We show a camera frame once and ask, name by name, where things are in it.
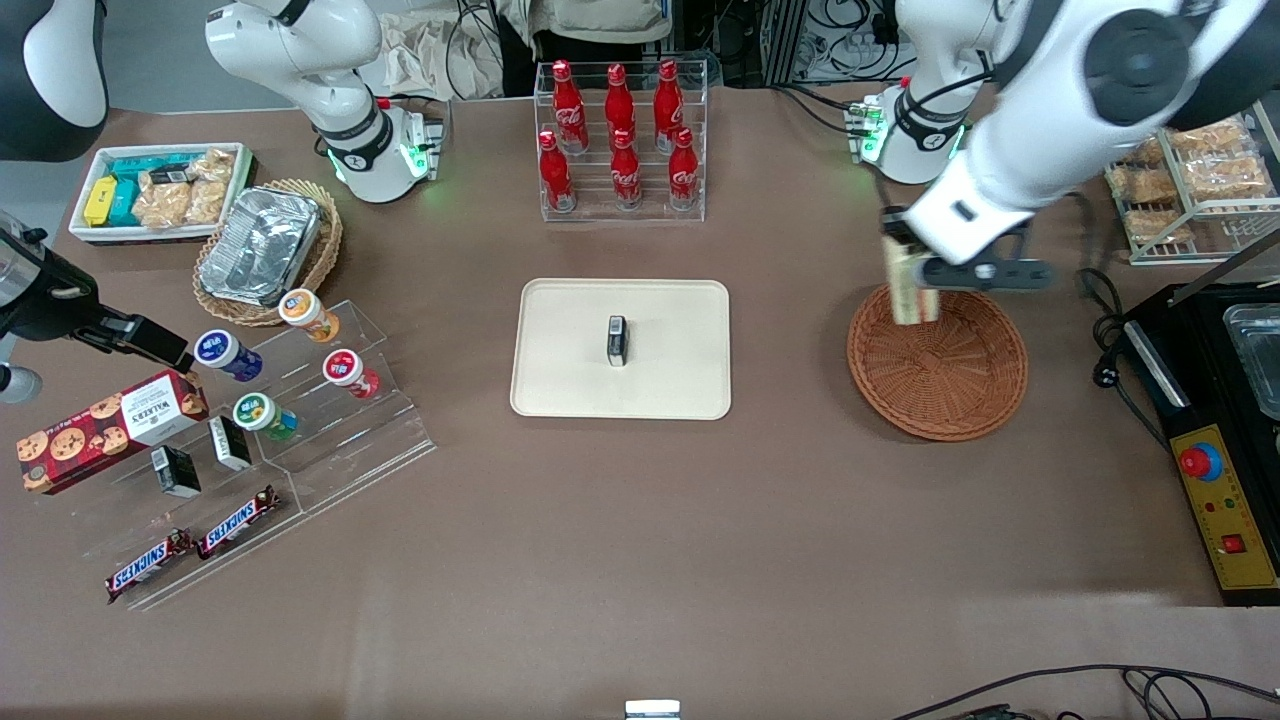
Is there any yellow snack box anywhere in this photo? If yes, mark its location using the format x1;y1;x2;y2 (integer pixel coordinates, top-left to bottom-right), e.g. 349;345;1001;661
83;176;119;228

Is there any teal snack box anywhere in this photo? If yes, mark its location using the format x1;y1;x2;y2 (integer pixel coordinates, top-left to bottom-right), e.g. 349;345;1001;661
105;178;143;227
108;154;193;181

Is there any white plastic snack bin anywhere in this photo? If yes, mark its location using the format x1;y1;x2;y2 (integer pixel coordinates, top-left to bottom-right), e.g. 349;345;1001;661
68;143;257;246

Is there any red Walkers cookie box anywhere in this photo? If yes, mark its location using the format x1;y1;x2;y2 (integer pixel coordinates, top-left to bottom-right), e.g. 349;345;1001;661
16;370;210;496

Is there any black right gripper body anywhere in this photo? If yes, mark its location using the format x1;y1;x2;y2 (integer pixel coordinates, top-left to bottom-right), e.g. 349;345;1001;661
0;212;103;343

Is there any white arm base connector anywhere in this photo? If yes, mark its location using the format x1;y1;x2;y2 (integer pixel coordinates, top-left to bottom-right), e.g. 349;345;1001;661
843;98;887;166
400;105;448;183

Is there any orange lid cup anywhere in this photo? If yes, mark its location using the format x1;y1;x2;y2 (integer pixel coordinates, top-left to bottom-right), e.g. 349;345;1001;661
278;289;341;344

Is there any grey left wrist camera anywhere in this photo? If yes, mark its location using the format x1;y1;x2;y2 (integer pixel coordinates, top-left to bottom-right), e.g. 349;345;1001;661
922;258;1054;293

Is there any red lid cup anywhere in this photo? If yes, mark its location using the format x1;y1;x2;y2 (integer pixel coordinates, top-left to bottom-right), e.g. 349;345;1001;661
322;349;382;401

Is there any blue lid cup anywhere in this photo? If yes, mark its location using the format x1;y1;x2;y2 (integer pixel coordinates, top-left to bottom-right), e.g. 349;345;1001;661
194;330;263;383

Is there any red cola bottle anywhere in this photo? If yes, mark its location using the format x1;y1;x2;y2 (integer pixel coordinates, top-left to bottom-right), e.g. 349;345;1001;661
668;126;700;210
539;131;577;213
610;129;643;210
552;60;588;153
653;59;685;153
604;64;637;151

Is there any clear acrylic bottle rack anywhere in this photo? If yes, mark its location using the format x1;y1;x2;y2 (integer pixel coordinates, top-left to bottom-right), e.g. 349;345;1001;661
534;60;707;223

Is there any round brown wicker basket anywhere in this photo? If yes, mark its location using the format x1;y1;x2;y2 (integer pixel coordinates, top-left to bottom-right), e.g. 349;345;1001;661
847;283;1029;442

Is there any crumpled brown paper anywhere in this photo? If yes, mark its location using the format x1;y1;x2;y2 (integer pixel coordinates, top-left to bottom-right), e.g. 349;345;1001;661
372;8;521;101

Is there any triangular sandwich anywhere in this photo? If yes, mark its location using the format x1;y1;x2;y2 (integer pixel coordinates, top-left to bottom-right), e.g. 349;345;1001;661
884;238;942;327

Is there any black appliance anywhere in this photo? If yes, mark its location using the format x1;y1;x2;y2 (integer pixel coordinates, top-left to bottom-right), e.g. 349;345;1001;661
1125;283;1280;608

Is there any black cable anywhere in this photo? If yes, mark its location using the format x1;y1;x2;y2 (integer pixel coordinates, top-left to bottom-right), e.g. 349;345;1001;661
890;663;1280;720

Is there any white wire rack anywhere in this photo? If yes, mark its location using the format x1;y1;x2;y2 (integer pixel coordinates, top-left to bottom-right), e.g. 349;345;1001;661
1104;100;1280;266

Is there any metal pan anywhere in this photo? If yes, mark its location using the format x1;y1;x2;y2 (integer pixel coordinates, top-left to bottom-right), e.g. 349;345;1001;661
1222;305;1280;421

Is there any green lid cup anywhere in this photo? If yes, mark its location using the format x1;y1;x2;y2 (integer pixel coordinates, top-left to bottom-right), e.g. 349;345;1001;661
233;393;299;442

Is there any black power cord with plug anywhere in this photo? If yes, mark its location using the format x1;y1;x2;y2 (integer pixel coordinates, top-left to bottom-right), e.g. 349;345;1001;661
1078;268;1173;446

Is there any clear bag of crackers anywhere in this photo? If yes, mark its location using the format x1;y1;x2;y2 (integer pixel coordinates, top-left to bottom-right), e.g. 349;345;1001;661
185;149;237;224
133;180;193;229

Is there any yellow control panel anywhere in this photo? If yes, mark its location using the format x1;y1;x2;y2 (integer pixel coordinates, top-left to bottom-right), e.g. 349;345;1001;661
1170;425;1280;591

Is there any person in beige clothing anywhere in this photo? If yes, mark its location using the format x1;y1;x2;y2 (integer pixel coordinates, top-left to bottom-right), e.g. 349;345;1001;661
498;0;673;46

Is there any clear acrylic stepped display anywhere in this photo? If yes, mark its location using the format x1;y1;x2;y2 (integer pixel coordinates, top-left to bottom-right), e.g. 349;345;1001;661
60;298;438;611

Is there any oval tan wicker basket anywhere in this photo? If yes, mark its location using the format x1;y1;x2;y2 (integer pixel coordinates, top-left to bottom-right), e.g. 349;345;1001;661
193;179;344;328

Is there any aluminium foil tray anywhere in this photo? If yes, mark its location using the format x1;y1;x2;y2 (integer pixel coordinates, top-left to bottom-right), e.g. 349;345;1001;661
199;187;321;307

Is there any Snickers bar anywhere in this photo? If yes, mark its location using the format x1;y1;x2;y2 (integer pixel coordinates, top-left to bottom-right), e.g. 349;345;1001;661
196;486;281;560
106;529;194;604

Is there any cream plastic tray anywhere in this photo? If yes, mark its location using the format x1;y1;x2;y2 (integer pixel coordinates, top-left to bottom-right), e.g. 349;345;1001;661
510;278;732;421

